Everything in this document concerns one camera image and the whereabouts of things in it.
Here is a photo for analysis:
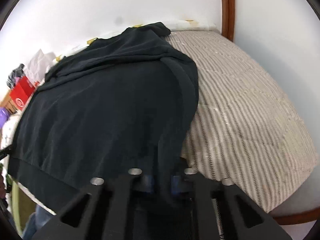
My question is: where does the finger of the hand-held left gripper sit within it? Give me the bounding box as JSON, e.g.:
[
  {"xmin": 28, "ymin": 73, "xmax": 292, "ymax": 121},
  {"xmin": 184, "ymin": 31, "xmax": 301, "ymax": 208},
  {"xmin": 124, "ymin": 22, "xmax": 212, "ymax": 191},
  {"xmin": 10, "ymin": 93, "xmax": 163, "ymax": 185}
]
[{"xmin": 0, "ymin": 144, "xmax": 13, "ymax": 160}]

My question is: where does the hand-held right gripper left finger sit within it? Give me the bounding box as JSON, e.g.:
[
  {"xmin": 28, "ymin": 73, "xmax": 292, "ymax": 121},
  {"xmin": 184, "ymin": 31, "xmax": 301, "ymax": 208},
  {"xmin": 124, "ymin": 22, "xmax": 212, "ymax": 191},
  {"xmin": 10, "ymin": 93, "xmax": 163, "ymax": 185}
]
[{"xmin": 31, "ymin": 168, "xmax": 155, "ymax": 240}]

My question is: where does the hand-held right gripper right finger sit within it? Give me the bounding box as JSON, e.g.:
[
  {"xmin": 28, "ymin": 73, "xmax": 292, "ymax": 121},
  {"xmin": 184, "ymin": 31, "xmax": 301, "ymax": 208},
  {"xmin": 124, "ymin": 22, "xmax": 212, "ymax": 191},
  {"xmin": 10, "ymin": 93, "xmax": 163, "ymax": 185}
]
[{"xmin": 170, "ymin": 168, "xmax": 292, "ymax": 240}]

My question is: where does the black sweatshirt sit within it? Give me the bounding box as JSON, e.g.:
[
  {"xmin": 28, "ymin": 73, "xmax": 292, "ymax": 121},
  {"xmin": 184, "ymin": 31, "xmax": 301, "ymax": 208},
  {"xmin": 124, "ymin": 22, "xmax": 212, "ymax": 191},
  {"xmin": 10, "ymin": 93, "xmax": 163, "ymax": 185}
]
[{"xmin": 7, "ymin": 22, "xmax": 200, "ymax": 217}]

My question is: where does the purple bag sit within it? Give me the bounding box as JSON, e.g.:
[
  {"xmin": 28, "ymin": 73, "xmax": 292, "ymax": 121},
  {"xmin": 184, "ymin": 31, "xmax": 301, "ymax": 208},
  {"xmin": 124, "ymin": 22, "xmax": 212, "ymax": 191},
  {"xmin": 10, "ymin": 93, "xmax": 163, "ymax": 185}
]
[{"xmin": 0, "ymin": 106, "xmax": 12, "ymax": 129}]

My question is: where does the wooden slatted headboard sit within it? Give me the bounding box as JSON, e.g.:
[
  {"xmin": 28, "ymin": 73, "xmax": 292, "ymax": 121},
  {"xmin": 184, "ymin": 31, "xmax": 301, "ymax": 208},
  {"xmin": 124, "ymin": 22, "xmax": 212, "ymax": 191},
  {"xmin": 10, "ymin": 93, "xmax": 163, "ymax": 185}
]
[{"xmin": 0, "ymin": 95, "xmax": 15, "ymax": 115}]

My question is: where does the green cloth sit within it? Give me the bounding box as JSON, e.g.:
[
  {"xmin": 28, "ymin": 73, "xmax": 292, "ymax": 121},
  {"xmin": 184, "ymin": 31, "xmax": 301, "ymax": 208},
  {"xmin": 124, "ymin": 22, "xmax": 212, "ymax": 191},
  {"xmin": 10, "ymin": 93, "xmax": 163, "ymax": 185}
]
[{"xmin": 12, "ymin": 182, "xmax": 35, "ymax": 230}]

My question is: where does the red paper shopping bag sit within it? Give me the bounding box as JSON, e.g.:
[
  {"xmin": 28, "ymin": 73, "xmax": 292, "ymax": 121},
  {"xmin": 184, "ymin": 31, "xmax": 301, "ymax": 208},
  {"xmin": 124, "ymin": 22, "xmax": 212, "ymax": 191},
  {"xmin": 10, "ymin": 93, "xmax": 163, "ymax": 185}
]
[{"xmin": 9, "ymin": 76, "xmax": 42, "ymax": 110}]

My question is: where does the plaid cloth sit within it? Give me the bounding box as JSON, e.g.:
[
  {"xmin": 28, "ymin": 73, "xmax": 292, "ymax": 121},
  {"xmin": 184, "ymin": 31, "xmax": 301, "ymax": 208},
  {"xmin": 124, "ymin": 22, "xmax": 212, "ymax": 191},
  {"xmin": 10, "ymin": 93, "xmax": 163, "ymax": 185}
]
[{"xmin": 7, "ymin": 64, "xmax": 25, "ymax": 89}]

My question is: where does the white plastic bag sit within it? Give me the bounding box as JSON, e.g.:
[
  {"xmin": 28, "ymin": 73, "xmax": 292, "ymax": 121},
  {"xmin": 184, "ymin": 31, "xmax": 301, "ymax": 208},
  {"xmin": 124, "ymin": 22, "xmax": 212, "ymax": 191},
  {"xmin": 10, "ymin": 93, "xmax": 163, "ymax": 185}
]
[{"xmin": 27, "ymin": 49, "xmax": 57, "ymax": 80}]

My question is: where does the striped quilted mat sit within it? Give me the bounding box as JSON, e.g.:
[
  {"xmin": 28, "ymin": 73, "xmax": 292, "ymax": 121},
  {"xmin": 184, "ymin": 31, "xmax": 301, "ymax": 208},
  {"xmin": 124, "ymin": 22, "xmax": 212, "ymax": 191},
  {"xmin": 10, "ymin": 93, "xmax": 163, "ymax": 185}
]
[{"xmin": 15, "ymin": 30, "xmax": 314, "ymax": 214}]

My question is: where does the brown wooden baseboard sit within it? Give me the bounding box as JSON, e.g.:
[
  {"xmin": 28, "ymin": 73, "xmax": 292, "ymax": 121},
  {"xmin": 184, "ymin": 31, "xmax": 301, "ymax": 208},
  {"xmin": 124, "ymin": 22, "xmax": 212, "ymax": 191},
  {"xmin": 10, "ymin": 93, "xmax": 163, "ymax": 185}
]
[{"xmin": 274, "ymin": 207, "xmax": 314, "ymax": 225}]

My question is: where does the rolled paper with yellow print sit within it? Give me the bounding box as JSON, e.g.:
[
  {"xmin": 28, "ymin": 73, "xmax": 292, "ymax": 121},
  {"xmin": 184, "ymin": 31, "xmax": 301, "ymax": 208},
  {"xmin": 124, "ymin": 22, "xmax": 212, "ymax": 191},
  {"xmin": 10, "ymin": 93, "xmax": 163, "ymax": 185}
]
[{"xmin": 54, "ymin": 19, "xmax": 217, "ymax": 63}]

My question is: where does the brown wooden door frame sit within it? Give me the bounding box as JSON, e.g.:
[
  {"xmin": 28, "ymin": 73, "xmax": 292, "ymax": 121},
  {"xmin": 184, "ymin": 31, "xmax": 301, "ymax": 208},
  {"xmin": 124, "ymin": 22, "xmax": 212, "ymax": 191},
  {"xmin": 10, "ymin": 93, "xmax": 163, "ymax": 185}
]
[{"xmin": 220, "ymin": 0, "xmax": 236, "ymax": 43}]

